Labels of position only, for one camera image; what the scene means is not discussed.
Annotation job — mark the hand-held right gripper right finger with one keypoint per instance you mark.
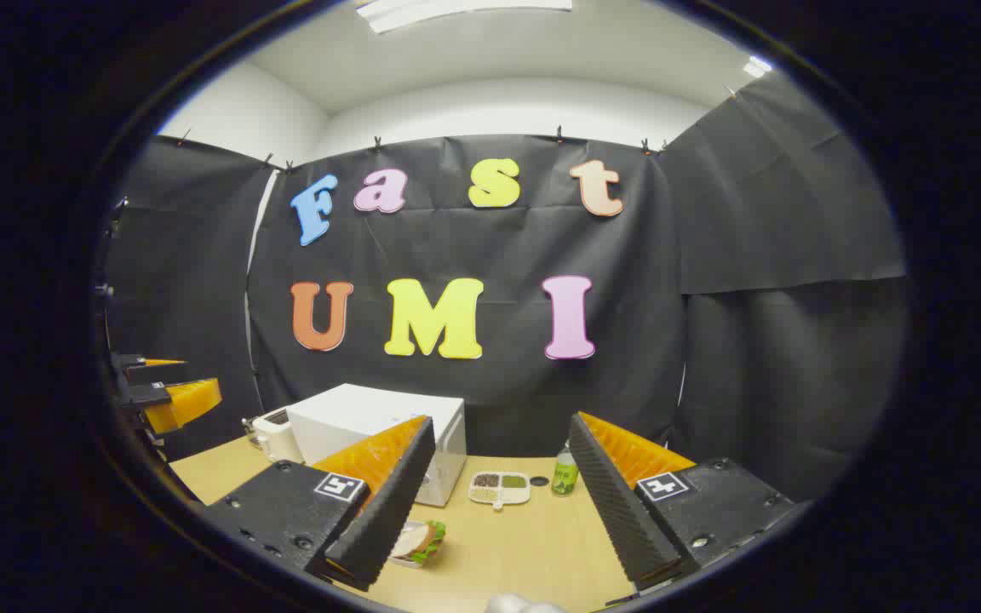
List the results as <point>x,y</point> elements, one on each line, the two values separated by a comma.
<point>618,511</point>

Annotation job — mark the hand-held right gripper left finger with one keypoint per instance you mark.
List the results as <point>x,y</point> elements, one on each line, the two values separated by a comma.
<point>388,511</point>

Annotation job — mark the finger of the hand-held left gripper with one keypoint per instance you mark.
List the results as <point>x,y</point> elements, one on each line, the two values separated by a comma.
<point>188,400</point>
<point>154,371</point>

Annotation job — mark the lettuce sandwich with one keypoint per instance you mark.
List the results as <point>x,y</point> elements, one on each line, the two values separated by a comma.
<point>418,538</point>

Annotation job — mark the white microwave oven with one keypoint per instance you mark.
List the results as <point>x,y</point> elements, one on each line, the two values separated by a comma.
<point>354,413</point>

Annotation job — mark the green label drink bottle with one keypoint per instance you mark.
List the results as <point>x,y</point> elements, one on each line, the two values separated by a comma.
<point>565,478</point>

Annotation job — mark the white toaster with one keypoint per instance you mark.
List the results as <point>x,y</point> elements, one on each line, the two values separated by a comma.
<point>278,438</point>

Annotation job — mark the divided white snack dish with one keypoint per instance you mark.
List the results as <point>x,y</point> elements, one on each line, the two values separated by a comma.
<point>499,491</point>

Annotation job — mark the black backdrop cloth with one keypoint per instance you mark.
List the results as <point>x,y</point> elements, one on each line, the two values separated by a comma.
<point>499,247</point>

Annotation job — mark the small ceiling light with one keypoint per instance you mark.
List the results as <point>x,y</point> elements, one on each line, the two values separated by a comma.
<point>757,65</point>

